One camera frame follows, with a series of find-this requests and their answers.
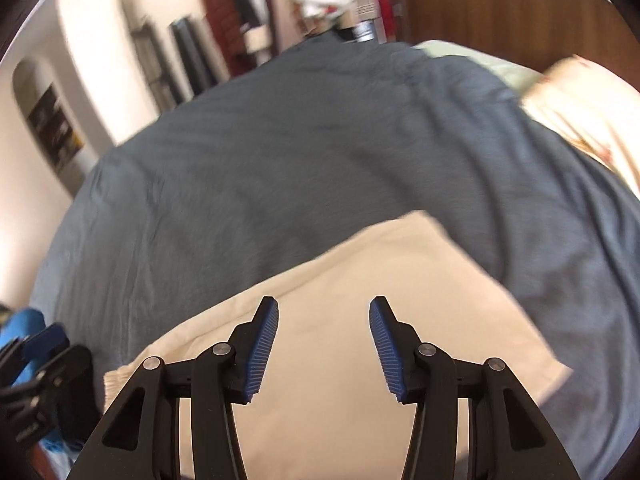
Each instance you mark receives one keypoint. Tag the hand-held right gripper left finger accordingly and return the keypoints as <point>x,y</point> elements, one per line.
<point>261,350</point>

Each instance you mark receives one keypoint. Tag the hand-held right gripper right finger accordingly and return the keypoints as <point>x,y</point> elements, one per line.
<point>387,350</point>

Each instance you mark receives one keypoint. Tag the cream pants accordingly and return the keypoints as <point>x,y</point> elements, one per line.
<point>350,320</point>

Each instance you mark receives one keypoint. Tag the grey-blue bed blanket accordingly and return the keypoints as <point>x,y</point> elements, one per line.
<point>280,160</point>

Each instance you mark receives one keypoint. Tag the pale green pillow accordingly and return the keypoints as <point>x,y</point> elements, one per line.
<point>490,65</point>

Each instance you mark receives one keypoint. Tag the cream floral pillow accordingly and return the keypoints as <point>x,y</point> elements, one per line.
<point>585,110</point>

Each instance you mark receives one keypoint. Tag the hanging clothes rack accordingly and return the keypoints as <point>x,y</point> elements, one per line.
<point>280,5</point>

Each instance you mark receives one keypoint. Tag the wooden headboard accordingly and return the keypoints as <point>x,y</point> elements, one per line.
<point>505,15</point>

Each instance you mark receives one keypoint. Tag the arched wall niche shelf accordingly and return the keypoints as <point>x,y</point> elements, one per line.
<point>52,125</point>

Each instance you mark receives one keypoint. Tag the dark wall shelf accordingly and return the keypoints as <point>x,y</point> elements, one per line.
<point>172,60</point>

